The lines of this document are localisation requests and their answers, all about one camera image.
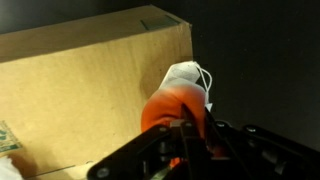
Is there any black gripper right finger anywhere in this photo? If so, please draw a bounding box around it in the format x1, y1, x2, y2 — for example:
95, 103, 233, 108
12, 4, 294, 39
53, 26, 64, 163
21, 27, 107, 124
205, 110, 320, 180

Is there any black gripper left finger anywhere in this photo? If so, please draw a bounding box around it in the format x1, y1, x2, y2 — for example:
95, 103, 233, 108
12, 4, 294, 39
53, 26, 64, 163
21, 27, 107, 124
87, 105, 196, 180

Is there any red and green plush radish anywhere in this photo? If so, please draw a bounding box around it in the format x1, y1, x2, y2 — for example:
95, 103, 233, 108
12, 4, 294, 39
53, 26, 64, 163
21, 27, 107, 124
140, 60, 214, 168

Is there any white plush toy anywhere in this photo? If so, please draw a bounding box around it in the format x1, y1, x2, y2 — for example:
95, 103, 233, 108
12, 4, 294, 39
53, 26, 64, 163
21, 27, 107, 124
0, 156, 23, 180

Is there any large cardboard box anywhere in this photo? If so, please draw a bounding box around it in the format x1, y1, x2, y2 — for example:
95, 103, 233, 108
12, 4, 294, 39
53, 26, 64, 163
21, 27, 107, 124
0, 6, 192, 178

